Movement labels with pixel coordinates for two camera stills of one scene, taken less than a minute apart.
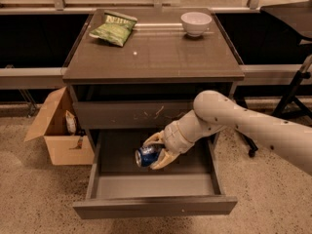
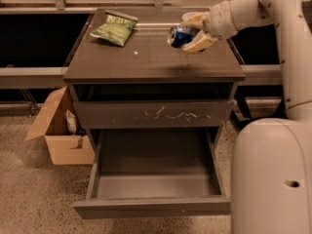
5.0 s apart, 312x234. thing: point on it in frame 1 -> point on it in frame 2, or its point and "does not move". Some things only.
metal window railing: [52, 78] does not move
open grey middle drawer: [191, 183] does not move
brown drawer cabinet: [124, 95] does not move
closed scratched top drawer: [130, 114] does not move
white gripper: [174, 136] -> [218, 19]
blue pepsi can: [146, 155] -> [179, 36]
